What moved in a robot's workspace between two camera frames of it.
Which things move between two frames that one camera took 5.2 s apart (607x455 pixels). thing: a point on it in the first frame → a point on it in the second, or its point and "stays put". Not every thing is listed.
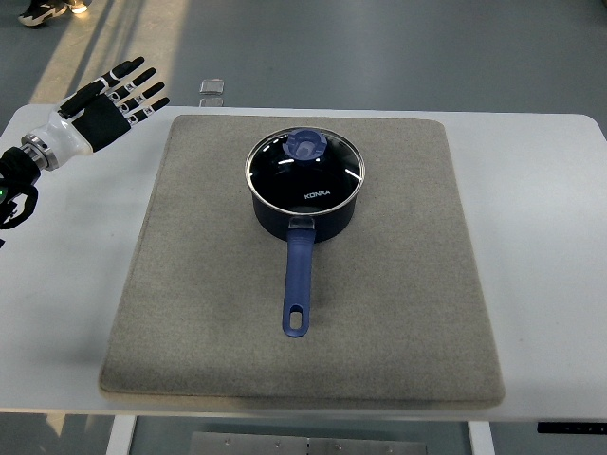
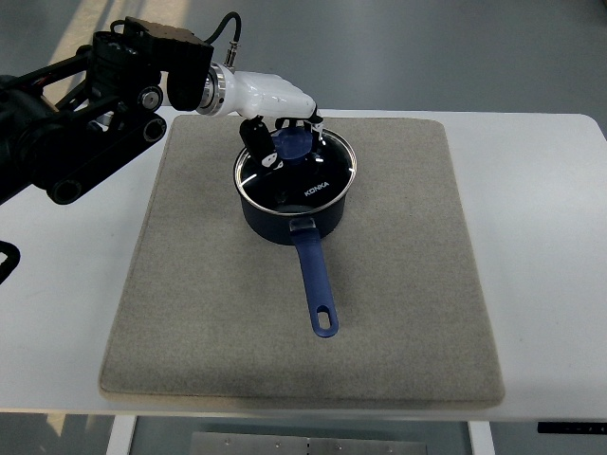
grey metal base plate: x=300 y=444 stays put
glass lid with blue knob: x=304 y=171 stays put
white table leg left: x=121 y=435 stays put
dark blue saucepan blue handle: x=303 y=231 → x=297 y=203
